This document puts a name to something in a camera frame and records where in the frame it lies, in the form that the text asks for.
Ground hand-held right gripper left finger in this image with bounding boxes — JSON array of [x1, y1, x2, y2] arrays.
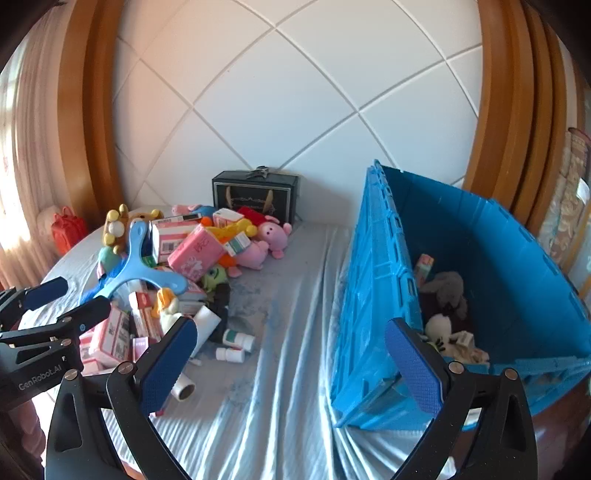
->
[[45, 316, 199, 480]]

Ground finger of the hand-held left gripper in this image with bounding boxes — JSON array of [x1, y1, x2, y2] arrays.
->
[[0, 277, 70, 329], [0, 296, 112, 352]]

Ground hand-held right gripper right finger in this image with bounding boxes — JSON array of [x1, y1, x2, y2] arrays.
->
[[385, 318, 539, 480]]

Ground small white roll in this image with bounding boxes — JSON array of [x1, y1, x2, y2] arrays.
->
[[170, 373, 197, 401]]

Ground large white paper roll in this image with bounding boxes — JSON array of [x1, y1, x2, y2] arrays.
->
[[190, 305, 223, 358]]

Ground cream duck plush orange bow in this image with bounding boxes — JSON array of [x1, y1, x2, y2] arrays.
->
[[152, 287, 183, 333]]

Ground blue plastic hanger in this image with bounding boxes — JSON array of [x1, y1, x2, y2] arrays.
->
[[81, 219, 189, 305]]

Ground white bottle teal label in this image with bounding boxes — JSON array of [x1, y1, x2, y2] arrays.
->
[[222, 329, 256, 352]]

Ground blue plastic crate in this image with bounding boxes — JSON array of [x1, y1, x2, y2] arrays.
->
[[330, 159, 591, 432]]

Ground white pink medicine box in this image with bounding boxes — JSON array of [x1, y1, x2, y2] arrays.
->
[[88, 307, 132, 365]]

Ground white panda plush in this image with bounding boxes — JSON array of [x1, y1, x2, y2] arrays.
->
[[424, 314, 455, 352]]

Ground red backpack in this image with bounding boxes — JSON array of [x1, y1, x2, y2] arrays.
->
[[51, 206, 88, 257]]

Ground grey plush toy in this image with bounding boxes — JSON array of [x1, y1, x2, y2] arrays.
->
[[418, 271, 469, 319]]

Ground small colourful box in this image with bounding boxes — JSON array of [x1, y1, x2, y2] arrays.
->
[[414, 254, 435, 284]]

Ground green one-eyed monster plush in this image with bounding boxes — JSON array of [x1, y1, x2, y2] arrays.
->
[[199, 265, 230, 291]]

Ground white barcode medicine box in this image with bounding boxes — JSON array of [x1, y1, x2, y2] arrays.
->
[[150, 219, 199, 265]]

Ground pink tissue pack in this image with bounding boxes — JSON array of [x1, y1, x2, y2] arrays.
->
[[167, 224, 227, 282]]

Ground pink curtain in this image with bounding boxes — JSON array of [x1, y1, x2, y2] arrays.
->
[[0, 46, 65, 287]]

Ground small white teal box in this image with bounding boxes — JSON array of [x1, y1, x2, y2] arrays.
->
[[224, 232, 252, 257]]

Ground yellow orange plush toy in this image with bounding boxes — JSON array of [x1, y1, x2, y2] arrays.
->
[[203, 217, 259, 278]]

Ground wooden pillar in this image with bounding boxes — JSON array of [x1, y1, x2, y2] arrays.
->
[[58, 0, 127, 232], [462, 0, 583, 232]]

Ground black gift box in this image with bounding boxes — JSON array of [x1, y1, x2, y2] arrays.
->
[[212, 165, 301, 227]]

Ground pale rolled carpet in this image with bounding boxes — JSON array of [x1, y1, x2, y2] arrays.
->
[[538, 131, 573, 268]]

